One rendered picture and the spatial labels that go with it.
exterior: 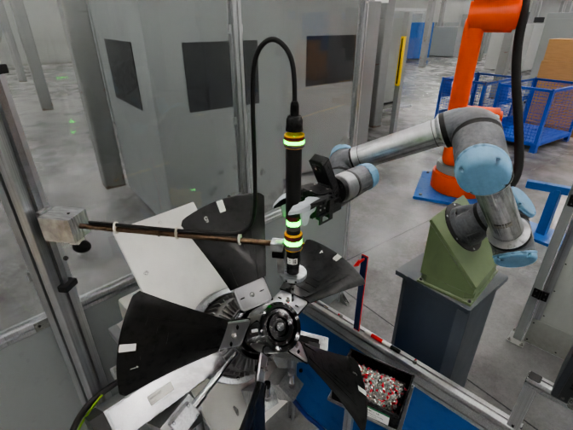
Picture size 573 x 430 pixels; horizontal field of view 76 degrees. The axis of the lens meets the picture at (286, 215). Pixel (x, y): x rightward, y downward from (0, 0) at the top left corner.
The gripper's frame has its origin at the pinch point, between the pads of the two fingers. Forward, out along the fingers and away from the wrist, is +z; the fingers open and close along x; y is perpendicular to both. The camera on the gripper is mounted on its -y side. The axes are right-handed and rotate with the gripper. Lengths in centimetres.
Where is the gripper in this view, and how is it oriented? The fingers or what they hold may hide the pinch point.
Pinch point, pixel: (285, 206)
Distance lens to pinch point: 83.4
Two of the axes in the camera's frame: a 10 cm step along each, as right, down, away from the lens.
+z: -7.0, 3.3, -6.4
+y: -0.1, 8.9, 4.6
